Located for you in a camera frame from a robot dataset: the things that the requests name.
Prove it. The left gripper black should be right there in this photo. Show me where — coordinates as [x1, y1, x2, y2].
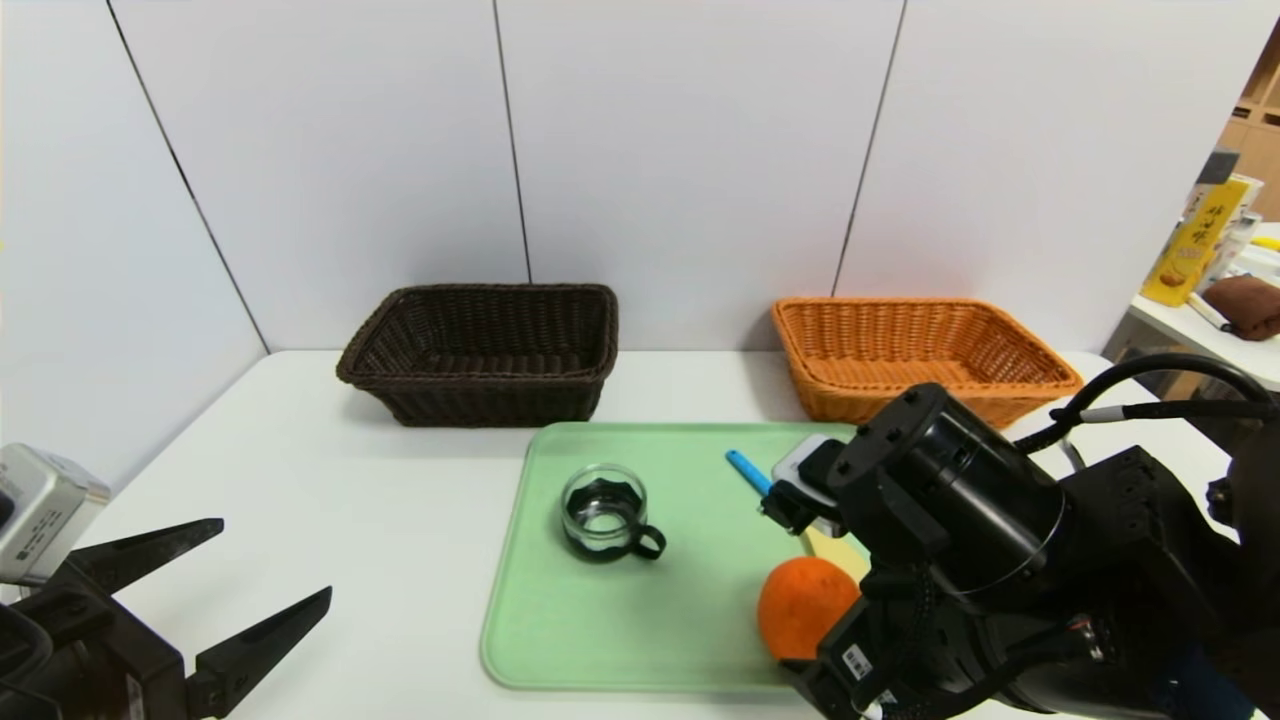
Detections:
[0, 517, 333, 720]

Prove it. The tan spoon blue handle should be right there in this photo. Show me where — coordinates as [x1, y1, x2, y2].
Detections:
[724, 449, 871, 583]

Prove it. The orange fruit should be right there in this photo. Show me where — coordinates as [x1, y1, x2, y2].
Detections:
[757, 556, 863, 663]

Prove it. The dark brown wicker basket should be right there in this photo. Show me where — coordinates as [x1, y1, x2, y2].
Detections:
[336, 284, 620, 429]

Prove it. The orange wicker basket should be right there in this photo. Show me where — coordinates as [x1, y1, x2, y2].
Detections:
[770, 296, 1085, 429]

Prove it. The glass cup black holder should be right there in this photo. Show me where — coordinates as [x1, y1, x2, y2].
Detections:
[560, 463, 667, 563]

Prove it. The light green plastic tray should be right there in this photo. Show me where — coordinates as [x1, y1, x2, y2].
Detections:
[480, 421, 881, 693]

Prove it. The white marker pen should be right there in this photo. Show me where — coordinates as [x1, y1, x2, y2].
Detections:
[1185, 293, 1233, 334]

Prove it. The yellow printed carton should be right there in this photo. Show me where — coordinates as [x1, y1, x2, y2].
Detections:
[1140, 178, 1249, 308]

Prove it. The white side table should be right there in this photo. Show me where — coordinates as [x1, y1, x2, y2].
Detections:
[1124, 225, 1280, 394]

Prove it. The brown folded towel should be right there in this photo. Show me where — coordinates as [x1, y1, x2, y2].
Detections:
[1200, 276, 1280, 343]

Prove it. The wooden shelf unit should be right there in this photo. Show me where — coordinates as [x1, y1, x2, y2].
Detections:
[1210, 20, 1280, 223]

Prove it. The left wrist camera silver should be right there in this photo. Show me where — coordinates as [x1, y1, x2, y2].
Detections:
[0, 443, 111, 586]

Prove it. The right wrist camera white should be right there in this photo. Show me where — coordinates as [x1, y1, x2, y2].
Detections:
[758, 433, 851, 541]

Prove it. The thin black cable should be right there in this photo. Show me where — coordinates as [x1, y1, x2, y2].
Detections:
[1010, 352, 1280, 456]

